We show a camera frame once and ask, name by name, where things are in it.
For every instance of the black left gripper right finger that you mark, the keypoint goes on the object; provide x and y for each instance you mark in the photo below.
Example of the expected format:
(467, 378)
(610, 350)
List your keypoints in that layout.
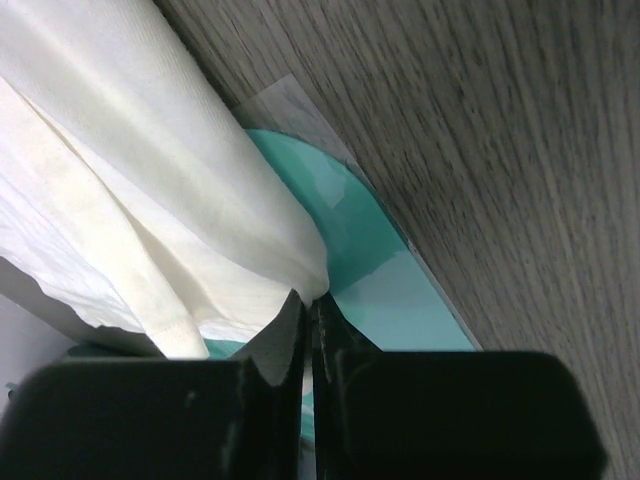
(444, 415)

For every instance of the white printed t-shirt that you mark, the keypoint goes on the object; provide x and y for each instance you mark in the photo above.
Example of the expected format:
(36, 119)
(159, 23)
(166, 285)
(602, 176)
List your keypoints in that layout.
(128, 189)

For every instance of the teal cutting board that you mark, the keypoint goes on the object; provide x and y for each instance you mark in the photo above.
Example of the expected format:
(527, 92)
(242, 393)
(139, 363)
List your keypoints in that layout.
(374, 277)

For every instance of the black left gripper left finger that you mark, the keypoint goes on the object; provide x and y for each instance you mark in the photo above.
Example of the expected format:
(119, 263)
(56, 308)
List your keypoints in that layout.
(126, 418)

